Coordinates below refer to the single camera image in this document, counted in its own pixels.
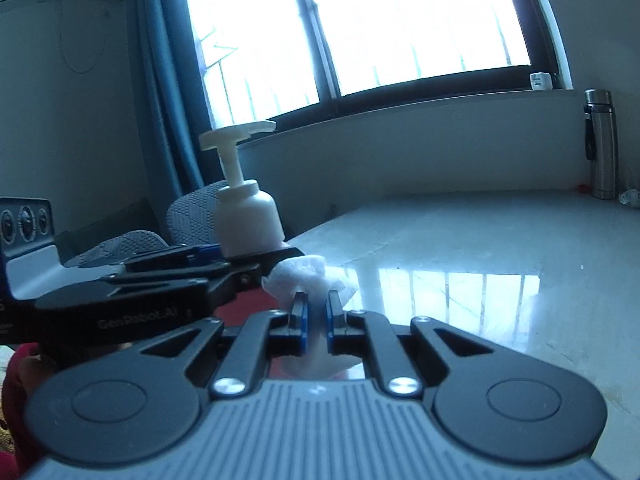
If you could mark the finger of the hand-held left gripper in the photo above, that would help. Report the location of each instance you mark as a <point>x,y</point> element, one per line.
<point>240,274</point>
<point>205,254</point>

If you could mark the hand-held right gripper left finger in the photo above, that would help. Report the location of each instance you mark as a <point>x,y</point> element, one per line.
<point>300,325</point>

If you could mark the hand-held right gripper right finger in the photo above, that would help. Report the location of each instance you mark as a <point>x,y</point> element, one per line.
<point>334,322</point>

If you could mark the white tissue wad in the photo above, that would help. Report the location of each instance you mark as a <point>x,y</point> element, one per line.
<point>310,272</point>

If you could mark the white pink pump bottle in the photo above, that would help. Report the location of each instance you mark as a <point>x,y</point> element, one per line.
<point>247,220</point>

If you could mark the grey fabric chair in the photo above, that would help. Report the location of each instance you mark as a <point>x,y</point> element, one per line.
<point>192,215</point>

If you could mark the blue curtain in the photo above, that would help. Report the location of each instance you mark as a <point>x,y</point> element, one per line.
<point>165,85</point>

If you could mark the dark framed barred window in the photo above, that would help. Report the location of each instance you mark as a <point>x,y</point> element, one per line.
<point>400,20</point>

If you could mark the small white sill device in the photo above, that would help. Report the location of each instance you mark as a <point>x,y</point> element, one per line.
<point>541,81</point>

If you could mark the stainless steel thermos flask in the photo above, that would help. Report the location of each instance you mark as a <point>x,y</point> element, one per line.
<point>602,150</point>

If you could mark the clear plastic packet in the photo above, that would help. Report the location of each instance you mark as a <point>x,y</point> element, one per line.
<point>631,197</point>

